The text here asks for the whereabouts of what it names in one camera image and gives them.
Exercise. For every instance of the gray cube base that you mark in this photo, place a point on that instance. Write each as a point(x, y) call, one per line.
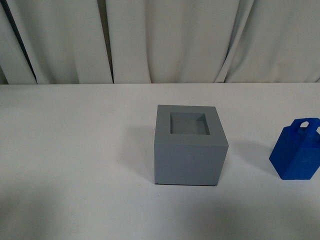
point(190, 146)

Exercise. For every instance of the white curtain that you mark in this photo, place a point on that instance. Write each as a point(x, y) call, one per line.
point(159, 41)

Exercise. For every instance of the blue handled part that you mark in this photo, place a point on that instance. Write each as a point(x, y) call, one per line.
point(296, 154)

